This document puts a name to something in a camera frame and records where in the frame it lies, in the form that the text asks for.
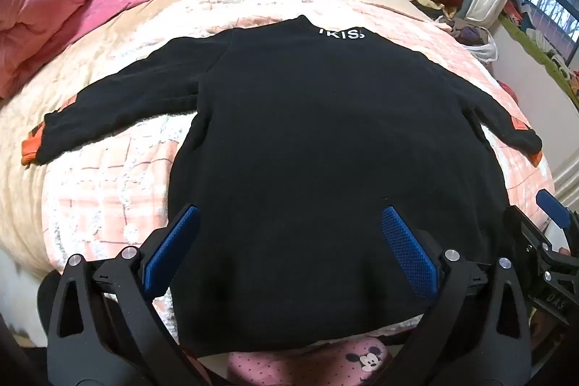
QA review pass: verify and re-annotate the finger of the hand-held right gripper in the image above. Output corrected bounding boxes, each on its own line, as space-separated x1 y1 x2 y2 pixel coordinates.
536 189 579 246
503 205 550 264

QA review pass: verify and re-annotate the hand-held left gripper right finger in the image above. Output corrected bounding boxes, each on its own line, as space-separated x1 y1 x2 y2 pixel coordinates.
375 205 530 386

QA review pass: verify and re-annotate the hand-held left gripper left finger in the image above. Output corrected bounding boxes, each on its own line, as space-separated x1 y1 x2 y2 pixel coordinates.
46 204 218 386

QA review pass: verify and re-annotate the black sweater with orange cuffs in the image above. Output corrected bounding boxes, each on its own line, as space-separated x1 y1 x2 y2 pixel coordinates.
20 14 544 357

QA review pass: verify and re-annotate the pile of windowsill clothes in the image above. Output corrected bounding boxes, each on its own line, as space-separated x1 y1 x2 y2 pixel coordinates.
502 0 579 93

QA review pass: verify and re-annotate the white plastic bag of clothes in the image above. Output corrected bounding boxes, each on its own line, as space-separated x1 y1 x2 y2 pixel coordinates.
434 15 498 63

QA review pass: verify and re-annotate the white radiator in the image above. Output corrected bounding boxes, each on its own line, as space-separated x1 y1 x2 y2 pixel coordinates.
553 157 579 210

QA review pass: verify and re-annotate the orange white checked blanket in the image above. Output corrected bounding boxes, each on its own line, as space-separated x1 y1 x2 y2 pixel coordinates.
43 0 557 351

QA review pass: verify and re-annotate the pink dotted pyjama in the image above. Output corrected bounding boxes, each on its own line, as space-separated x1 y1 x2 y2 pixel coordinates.
226 334 399 386

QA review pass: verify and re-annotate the green window ledge cover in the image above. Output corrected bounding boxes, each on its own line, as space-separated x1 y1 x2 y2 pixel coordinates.
498 13 579 115

